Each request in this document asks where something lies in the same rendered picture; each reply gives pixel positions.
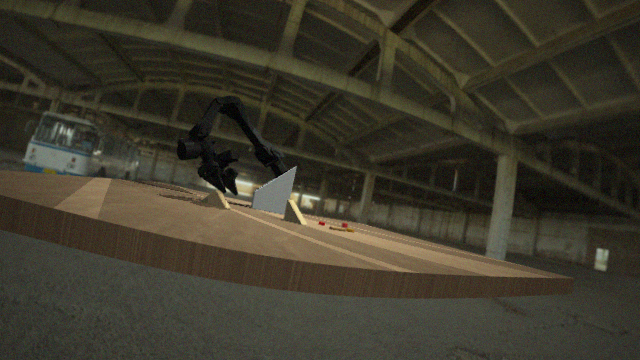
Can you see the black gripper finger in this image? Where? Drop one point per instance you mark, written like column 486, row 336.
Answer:
column 214, row 178
column 230, row 184

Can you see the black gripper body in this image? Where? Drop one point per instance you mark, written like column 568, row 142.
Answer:
column 209, row 164

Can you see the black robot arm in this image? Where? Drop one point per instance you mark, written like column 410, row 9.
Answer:
column 232, row 106

